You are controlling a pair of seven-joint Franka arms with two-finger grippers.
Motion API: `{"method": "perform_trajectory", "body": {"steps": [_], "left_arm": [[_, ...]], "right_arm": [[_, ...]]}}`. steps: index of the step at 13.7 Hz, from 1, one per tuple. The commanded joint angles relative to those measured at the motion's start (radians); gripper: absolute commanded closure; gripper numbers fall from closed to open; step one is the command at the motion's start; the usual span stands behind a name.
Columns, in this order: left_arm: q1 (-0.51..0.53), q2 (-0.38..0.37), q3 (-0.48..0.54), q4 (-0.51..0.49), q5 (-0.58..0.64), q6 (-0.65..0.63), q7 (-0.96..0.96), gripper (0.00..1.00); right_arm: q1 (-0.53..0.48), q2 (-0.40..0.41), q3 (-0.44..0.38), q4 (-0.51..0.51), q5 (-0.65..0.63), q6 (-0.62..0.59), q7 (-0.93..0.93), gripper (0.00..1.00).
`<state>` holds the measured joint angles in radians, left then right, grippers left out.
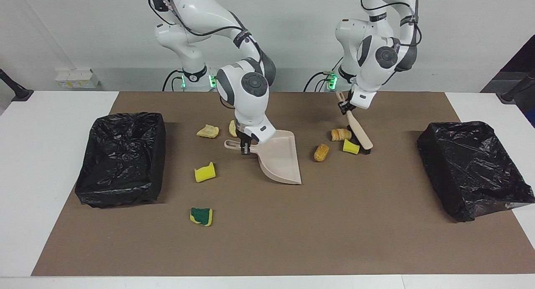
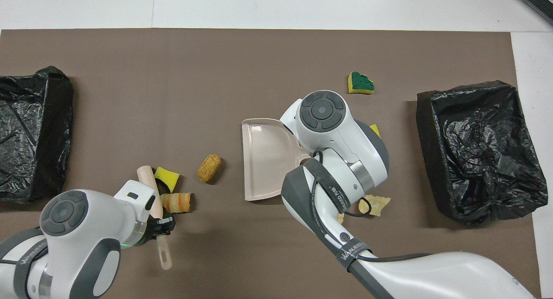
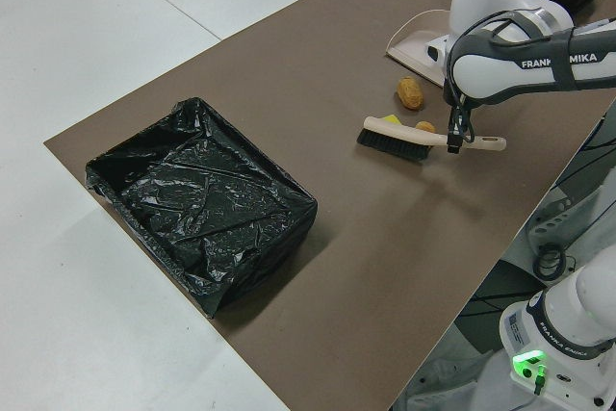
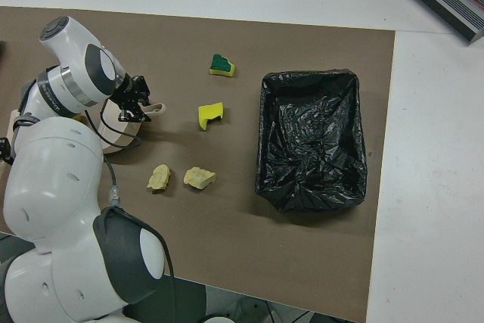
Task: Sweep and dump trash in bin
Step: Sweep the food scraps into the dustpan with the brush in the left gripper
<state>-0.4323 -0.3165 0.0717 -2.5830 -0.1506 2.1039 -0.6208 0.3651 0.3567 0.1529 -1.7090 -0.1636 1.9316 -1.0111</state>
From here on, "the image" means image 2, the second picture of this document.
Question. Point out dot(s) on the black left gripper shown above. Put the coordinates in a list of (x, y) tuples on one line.
[(152, 230)]

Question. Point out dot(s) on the orange striped croissant piece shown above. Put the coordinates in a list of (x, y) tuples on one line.
[(177, 202)]

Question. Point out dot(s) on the beige hand brush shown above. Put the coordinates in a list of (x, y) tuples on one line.
[(149, 184)]

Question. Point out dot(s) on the yellow sponge piece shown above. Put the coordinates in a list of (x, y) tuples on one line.
[(375, 130), (167, 176)]

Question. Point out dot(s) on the brown bread shaped sponge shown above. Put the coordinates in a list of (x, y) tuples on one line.
[(209, 168)]

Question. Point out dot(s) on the beige plastic dustpan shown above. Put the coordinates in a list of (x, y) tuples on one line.
[(265, 160)]

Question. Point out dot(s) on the pale oval chip piece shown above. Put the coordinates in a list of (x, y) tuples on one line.
[(340, 217)]

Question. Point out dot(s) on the pale pointed chip piece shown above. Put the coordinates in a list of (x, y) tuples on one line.
[(379, 204)]

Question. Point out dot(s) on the green topped yellow sponge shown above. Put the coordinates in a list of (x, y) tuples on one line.
[(360, 83)]

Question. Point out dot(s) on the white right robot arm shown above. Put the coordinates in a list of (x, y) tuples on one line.
[(432, 277)]

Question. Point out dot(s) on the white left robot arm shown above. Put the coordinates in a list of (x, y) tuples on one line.
[(86, 230)]

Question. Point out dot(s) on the black bag lined bin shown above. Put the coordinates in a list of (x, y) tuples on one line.
[(479, 152), (26, 139)]

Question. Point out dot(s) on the large brown table mat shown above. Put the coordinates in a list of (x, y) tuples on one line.
[(129, 74)]

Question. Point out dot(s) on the dark ribbed device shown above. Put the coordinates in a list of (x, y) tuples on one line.
[(538, 3)]

